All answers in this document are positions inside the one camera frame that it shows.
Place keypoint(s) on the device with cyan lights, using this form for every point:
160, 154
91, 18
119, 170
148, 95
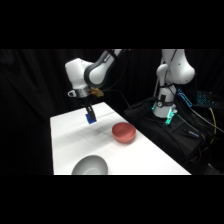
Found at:
204, 99

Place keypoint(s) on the black robot stand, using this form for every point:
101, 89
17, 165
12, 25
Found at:
160, 133

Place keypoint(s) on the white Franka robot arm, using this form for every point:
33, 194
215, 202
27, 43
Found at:
96, 71

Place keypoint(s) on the grey bowl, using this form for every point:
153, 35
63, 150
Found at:
90, 165

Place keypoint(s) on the black pen with blue tip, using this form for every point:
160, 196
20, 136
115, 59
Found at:
190, 132

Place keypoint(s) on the pink bowl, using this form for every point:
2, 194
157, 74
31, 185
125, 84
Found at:
123, 132

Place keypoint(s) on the blue plastic bracket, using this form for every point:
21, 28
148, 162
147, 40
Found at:
184, 97

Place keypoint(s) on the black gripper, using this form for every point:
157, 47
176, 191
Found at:
87, 100

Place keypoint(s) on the black curtain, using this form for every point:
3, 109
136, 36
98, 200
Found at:
33, 100

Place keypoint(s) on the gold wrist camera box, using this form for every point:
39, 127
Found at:
96, 92

